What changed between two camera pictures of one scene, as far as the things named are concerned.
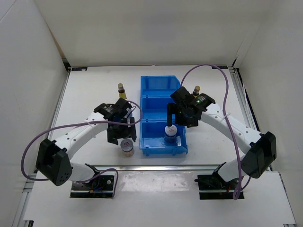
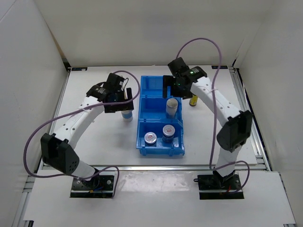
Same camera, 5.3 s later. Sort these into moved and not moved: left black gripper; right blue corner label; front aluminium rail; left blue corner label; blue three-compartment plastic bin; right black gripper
Moved: left black gripper; right black gripper
Not moved: left blue corner label; blue three-compartment plastic bin; front aluminium rail; right blue corner label
